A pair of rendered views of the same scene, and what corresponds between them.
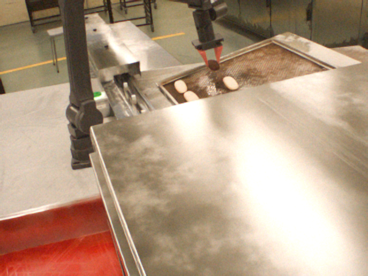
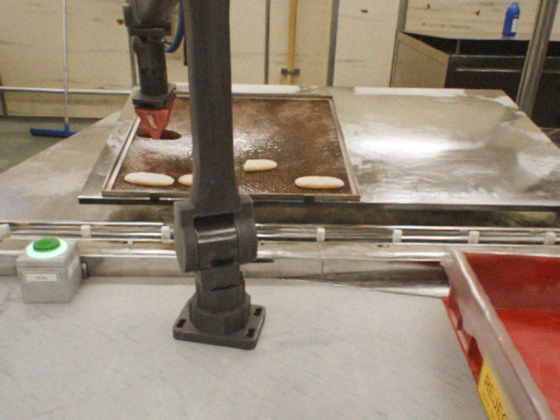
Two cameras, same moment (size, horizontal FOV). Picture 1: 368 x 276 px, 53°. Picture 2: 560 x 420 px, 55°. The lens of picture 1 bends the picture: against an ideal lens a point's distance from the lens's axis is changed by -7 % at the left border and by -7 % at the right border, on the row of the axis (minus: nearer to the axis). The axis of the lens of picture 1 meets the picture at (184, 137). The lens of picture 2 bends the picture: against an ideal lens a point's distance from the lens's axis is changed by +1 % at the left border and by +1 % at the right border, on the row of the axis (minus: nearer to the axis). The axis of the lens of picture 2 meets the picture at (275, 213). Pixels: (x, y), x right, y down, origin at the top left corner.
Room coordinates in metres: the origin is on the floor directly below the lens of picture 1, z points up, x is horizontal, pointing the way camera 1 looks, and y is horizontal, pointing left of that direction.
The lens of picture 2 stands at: (0.76, 0.90, 1.30)
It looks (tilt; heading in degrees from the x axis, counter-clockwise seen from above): 25 degrees down; 285
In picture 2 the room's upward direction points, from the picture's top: 2 degrees clockwise
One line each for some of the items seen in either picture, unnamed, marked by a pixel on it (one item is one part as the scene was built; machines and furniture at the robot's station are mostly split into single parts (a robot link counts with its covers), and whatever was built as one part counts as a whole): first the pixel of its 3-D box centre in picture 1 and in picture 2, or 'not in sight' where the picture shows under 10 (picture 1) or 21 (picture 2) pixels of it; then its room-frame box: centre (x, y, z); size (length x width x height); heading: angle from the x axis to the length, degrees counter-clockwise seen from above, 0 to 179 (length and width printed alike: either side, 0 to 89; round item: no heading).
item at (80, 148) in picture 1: (84, 145); (220, 302); (0.99, 0.30, 0.86); 0.12 x 0.09 x 0.08; 6
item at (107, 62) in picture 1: (98, 38); not in sight; (2.11, 0.42, 0.89); 1.25 x 0.18 x 0.09; 17
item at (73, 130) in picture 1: (84, 119); (212, 249); (1.01, 0.29, 0.94); 0.09 x 0.05 x 0.10; 127
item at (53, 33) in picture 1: (65, 48); not in sight; (4.47, 1.30, 0.23); 0.36 x 0.36 x 0.46; 23
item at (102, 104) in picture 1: (100, 109); (52, 278); (1.28, 0.29, 0.84); 0.08 x 0.08 x 0.11; 17
